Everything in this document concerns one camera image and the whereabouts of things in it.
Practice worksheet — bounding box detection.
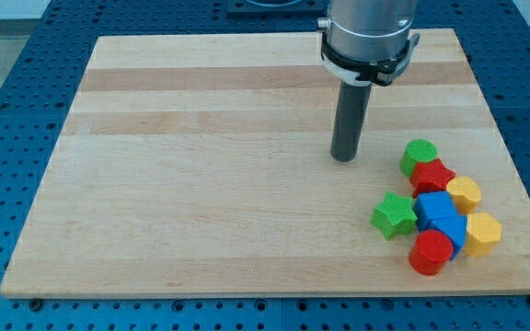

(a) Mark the dark grey cylindrical pointer tool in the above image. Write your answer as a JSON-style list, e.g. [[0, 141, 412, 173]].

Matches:
[[330, 82, 372, 162]]

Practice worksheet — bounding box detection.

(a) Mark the red star block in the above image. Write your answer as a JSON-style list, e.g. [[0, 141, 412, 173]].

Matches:
[[409, 158, 456, 199]]

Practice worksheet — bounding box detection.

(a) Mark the yellow heart block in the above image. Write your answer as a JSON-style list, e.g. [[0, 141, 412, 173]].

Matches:
[[445, 177, 482, 214]]

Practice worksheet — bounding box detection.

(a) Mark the green cylinder block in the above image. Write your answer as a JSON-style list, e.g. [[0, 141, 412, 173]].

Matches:
[[399, 139, 439, 177]]

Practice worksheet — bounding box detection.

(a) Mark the blue pentagon block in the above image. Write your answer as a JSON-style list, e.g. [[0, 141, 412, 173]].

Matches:
[[429, 215, 467, 260]]

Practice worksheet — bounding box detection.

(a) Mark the yellow hexagon block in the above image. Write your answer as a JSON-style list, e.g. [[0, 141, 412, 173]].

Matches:
[[464, 212, 502, 257]]

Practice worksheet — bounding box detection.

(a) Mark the red cylinder block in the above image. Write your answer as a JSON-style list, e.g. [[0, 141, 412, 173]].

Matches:
[[409, 230, 454, 276]]

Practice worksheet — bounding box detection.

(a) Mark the blue cube block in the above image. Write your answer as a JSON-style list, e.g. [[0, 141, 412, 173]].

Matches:
[[413, 191, 458, 232]]

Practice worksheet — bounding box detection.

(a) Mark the green star block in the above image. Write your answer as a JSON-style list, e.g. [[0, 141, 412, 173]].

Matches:
[[370, 191, 418, 241]]

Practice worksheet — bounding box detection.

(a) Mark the wooden board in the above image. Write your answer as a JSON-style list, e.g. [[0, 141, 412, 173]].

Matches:
[[0, 29, 530, 300]]

